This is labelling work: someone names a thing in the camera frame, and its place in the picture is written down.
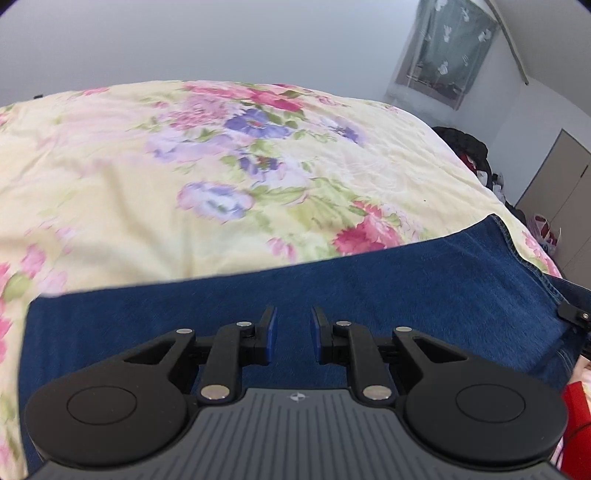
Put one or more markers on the red cloth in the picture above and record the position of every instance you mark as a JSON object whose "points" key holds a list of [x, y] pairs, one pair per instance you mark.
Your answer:
{"points": [[577, 415]]}

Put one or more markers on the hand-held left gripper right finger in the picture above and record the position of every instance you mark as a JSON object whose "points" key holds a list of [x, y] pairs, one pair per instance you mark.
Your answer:
{"points": [[319, 334]]}

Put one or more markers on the blue denim pants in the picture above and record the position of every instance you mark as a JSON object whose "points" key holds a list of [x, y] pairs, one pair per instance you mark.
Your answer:
{"points": [[415, 286]]}

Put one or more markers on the floral yellow blanket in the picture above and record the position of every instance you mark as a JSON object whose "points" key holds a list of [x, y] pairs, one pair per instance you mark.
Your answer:
{"points": [[115, 184]]}

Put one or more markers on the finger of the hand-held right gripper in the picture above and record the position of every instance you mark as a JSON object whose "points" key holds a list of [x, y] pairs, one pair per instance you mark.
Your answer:
{"points": [[575, 313]]}

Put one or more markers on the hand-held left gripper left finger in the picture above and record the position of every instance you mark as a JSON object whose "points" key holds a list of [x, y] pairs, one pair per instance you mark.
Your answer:
{"points": [[268, 334]]}

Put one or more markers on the green floral window curtain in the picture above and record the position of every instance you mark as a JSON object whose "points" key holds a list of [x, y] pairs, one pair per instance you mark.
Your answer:
{"points": [[443, 50]]}

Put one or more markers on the pile of dark clothes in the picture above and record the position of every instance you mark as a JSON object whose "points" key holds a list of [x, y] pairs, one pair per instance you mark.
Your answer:
{"points": [[466, 147]]}

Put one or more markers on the pink plastic bag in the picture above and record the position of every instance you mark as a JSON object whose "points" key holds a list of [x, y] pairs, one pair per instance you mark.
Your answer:
{"points": [[545, 235]]}

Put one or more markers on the brown cabinet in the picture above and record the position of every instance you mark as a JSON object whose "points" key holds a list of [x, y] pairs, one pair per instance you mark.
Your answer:
{"points": [[561, 184]]}

